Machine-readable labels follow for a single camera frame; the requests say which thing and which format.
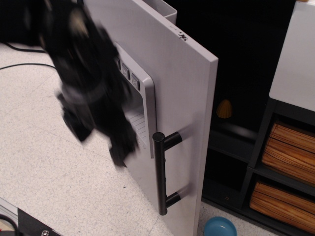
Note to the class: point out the upper woven orange basket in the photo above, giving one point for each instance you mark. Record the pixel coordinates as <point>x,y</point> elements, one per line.
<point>291,151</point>

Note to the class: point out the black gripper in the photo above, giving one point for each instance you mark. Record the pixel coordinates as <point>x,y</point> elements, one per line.
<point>100,107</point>

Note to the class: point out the grey ice water dispenser panel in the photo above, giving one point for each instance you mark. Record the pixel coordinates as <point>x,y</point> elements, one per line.
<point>140,109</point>

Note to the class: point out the blue plastic bowl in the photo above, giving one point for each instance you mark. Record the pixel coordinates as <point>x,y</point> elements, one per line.
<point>219,226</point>

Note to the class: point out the woven orange basket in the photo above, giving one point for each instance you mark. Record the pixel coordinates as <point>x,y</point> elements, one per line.
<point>291,151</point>
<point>284,206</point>

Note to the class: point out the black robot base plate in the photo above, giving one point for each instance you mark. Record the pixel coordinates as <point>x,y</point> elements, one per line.
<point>29,226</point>

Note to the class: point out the aluminium frame rail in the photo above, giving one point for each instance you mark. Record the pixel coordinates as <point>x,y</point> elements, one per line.
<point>9,210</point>

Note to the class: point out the lower woven orange basket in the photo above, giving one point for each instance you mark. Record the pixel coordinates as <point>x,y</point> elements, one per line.
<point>284,206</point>

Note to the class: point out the black fridge door handle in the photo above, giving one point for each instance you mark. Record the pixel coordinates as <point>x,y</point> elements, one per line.
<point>161,144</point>

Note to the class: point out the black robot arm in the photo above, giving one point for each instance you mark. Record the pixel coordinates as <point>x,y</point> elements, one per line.
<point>81,51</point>

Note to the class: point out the grey toy fridge door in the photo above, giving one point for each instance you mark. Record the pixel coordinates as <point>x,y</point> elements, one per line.
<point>184,75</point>

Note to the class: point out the white counter top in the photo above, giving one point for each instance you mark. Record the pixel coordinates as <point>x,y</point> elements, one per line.
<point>294,80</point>

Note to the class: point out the dark fridge cabinet frame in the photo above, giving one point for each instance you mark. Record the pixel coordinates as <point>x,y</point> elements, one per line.
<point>247,36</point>

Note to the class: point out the yellow toy lemon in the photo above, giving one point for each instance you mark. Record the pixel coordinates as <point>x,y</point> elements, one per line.
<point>224,109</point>

